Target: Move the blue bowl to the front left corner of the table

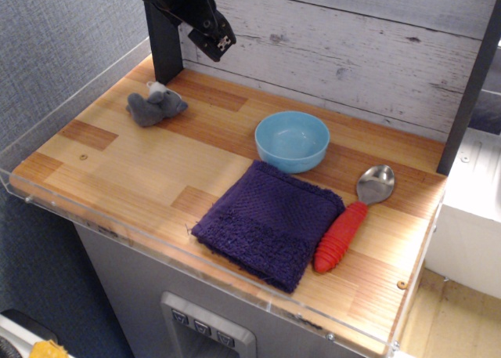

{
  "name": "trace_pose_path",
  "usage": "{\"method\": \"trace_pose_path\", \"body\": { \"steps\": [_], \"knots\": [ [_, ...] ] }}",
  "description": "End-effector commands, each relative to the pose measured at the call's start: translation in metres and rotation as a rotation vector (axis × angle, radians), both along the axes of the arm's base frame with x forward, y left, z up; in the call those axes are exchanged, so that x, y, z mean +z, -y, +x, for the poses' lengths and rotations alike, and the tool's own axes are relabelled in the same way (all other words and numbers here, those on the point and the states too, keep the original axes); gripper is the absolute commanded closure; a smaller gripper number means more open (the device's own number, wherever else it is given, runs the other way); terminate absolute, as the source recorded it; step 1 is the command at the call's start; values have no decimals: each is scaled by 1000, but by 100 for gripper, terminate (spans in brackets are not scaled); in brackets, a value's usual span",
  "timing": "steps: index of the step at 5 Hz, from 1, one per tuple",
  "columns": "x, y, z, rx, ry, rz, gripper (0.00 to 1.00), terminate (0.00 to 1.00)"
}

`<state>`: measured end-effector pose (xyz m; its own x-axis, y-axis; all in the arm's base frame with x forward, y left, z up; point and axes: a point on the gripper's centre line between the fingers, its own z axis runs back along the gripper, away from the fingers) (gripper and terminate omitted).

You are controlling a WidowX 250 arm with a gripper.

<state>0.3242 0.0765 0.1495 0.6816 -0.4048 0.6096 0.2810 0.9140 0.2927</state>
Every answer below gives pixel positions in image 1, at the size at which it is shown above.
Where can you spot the red handled metal spoon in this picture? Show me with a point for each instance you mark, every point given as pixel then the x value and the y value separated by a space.
pixel 374 186

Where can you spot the dark grey right post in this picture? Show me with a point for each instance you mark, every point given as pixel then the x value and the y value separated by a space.
pixel 485 56

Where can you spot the purple folded towel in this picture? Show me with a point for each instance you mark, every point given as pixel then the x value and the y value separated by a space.
pixel 269 223

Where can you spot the light blue bowl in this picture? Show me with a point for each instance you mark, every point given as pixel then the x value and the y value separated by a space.
pixel 292 141

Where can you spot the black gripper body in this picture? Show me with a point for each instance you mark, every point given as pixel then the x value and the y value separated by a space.
pixel 199 14

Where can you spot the silver button control panel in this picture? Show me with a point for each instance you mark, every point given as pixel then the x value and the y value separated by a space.
pixel 198 332

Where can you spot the dark grey post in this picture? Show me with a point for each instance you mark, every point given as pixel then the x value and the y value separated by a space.
pixel 164 43
pixel 485 56

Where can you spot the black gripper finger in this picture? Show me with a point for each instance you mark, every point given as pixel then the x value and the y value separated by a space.
pixel 206 45
pixel 222 37

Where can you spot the yellow object at corner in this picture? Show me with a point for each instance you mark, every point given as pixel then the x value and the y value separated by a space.
pixel 48 349

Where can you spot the grey cabinet with panel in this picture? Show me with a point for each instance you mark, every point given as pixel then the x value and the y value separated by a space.
pixel 134 283

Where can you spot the grey plush toy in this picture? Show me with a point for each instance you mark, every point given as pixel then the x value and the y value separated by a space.
pixel 161 103

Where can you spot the dark grey left post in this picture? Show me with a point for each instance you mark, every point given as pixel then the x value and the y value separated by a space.
pixel 164 43

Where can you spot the clear acrylic table guard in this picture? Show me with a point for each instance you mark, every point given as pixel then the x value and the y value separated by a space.
pixel 79 156

